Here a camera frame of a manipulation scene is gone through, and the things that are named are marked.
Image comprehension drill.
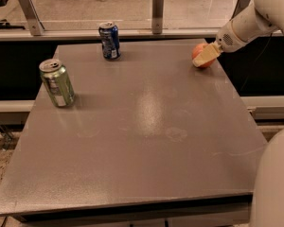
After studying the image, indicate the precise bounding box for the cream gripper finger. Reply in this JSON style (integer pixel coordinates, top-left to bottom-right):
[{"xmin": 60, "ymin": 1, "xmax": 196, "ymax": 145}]
[{"xmin": 192, "ymin": 42, "xmax": 222, "ymax": 68}]

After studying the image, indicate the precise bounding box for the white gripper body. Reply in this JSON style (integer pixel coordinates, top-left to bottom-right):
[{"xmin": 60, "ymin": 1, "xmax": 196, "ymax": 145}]
[{"xmin": 216, "ymin": 4, "xmax": 275, "ymax": 53}]

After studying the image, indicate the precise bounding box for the right metal railing bracket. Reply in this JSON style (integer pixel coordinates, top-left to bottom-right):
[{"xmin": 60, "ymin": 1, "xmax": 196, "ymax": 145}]
[{"xmin": 231, "ymin": 0, "xmax": 251, "ymax": 18}]

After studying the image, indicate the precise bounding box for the metal railing bracket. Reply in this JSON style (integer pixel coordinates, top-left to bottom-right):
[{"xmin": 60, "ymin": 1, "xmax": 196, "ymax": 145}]
[
  {"xmin": 18, "ymin": 0, "xmax": 44, "ymax": 36},
  {"xmin": 231, "ymin": 0, "xmax": 251, "ymax": 18},
  {"xmin": 151, "ymin": 0, "xmax": 164, "ymax": 34}
]

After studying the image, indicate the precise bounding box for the blue soda can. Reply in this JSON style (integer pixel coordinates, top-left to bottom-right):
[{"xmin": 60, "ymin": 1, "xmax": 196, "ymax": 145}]
[{"xmin": 98, "ymin": 22, "xmax": 120, "ymax": 61}]

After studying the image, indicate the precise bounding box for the red apple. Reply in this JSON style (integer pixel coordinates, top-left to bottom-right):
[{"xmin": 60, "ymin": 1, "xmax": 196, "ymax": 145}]
[{"xmin": 191, "ymin": 43, "xmax": 216, "ymax": 68}]

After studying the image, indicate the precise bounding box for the left metal railing bracket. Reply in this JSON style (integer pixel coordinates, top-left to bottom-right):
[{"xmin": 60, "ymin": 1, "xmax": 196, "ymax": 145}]
[{"xmin": 18, "ymin": 0, "xmax": 44, "ymax": 36}]

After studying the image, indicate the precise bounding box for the green soda can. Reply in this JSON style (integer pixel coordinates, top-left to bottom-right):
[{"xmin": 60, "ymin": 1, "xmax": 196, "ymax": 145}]
[{"xmin": 39, "ymin": 59, "xmax": 75, "ymax": 107}]

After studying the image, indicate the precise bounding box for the middle metal railing bracket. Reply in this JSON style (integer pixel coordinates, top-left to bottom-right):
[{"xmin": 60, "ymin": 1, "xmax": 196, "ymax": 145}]
[{"xmin": 151, "ymin": 0, "xmax": 164, "ymax": 34}]

